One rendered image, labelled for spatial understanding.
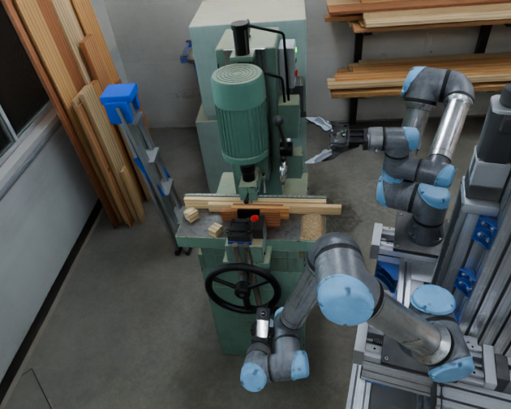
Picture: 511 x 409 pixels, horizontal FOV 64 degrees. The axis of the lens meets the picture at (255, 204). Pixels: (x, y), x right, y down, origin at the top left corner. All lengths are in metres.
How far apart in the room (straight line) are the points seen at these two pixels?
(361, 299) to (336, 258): 0.11
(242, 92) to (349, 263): 0.66
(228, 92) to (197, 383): 1.53
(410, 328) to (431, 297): 0.23
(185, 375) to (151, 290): 0.63
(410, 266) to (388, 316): 0.78
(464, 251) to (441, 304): 0.22
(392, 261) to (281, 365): 0.80
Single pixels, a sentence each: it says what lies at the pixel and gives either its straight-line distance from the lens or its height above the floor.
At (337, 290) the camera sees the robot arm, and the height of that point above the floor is 1.34.
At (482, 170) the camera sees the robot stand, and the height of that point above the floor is 1.35.
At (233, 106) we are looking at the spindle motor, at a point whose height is 1.43.
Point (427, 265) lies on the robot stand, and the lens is 1.82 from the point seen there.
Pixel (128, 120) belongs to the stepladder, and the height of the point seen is 1.03.
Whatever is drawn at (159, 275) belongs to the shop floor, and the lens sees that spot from 2.80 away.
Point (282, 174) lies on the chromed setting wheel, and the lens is 1.69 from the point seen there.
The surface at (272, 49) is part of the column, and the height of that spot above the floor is 1.51.
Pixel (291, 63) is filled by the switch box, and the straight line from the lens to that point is 1.67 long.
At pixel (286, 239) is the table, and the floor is 0.90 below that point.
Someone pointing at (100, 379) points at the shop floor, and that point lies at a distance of 2.51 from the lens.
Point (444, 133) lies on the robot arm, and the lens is 1.50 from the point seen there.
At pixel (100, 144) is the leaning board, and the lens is 2.86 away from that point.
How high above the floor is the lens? 2.05
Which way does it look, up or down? 41 degrees down
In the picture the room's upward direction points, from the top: 6 degrees counter-clockwise
